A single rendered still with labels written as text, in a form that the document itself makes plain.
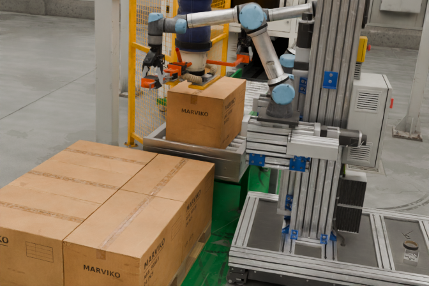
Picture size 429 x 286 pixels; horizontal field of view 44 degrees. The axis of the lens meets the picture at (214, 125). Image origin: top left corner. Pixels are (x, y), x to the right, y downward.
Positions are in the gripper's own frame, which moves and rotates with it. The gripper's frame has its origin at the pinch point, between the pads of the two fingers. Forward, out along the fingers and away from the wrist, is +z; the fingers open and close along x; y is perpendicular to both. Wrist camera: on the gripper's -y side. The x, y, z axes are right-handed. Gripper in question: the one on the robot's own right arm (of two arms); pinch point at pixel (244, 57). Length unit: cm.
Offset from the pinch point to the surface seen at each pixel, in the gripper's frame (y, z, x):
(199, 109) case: 18.2, 34.8, -23.0
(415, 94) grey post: -263, 72, 128
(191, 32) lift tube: 40, -20, -24
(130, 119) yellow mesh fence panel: -94, 94, -130
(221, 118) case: 18.0, 38.4, -7.1
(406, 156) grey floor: -197, 120, 127
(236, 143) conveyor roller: -9, 65, -2
